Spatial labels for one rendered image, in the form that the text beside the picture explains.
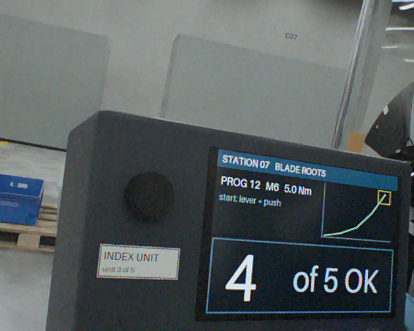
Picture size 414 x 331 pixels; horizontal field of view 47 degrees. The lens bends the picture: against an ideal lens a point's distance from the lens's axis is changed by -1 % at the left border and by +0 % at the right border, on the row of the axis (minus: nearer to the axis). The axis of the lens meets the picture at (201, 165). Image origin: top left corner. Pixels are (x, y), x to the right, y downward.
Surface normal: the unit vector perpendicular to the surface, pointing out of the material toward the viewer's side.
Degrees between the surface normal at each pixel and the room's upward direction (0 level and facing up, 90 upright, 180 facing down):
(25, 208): 90
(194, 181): 75
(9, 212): 90
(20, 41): 90
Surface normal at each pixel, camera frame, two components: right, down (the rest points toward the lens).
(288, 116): 0.13, 0.16
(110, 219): 0.42, -0.06
